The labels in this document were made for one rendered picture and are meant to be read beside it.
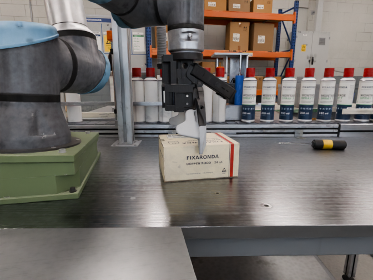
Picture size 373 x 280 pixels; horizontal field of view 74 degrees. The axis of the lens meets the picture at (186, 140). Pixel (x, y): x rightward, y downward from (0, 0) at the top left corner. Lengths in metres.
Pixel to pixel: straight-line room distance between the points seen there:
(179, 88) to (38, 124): 0.27
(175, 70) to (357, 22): 7.06
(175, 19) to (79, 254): 0.42
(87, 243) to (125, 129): 0.53
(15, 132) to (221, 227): 0.38
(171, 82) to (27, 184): 0.32
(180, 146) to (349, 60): 6.95
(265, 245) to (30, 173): 0.41
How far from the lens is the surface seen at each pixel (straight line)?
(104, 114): 1.05
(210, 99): 0.96
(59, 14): 0.68
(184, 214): 0.40
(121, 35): 0.83
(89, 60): 0.64
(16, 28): 0.54
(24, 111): 0.53
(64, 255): 0.35
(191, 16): 0.53
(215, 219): 0.39
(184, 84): 0.53
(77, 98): 1.03
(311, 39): 6.22
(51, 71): 0.55
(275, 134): 1.00
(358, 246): 0.53
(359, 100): 1.18
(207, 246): 0.44
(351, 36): 7.36
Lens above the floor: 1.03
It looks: 13 degrees down
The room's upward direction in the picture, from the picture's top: straight up
